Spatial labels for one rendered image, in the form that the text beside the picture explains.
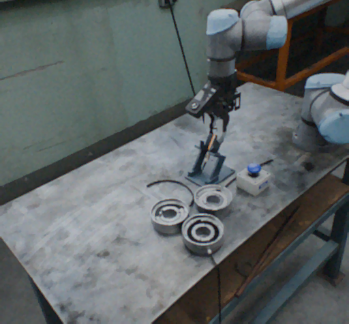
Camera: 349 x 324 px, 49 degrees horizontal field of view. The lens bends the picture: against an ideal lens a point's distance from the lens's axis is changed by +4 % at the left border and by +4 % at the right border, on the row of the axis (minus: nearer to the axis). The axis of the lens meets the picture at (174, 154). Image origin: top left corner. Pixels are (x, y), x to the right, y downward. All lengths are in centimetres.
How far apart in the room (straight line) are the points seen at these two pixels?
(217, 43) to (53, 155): 184
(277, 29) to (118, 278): 70
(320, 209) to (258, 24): 75
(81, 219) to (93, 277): 21
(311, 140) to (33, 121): 172
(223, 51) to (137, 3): 176
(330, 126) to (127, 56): 185
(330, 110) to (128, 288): 70
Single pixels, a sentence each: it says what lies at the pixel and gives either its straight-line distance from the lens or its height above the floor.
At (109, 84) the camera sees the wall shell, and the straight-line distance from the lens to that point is 268.
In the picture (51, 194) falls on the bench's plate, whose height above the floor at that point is 80.
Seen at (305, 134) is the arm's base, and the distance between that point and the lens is 131.
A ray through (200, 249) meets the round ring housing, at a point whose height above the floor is 82.
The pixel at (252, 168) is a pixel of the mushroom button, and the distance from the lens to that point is 109.
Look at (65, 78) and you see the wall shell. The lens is 250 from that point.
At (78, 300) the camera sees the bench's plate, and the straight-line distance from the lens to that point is 93.
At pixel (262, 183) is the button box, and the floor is 83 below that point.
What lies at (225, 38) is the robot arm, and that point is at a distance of 99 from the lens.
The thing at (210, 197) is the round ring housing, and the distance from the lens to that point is 107.
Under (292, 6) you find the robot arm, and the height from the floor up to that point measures 125.
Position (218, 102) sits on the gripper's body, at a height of 105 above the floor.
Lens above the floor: 152
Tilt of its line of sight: 34 degrees down
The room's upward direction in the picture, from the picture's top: 5 degrees counter-clockwise
